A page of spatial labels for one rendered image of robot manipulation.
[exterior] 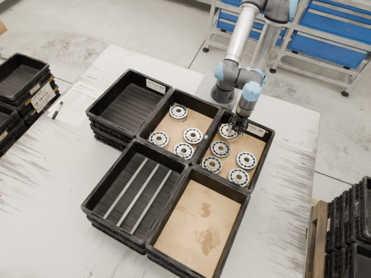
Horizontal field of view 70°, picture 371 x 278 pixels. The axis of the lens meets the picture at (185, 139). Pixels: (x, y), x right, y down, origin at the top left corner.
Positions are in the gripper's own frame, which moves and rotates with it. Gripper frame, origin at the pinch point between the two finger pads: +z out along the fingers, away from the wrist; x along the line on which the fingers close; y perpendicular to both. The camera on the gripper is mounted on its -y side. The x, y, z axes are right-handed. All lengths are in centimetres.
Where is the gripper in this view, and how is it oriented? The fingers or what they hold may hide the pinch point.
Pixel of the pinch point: (234, 132)
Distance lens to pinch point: 142.6
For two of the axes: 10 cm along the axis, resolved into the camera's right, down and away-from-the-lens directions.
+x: 9.3, 3.3, -1.3
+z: -0.9, 5.7, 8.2
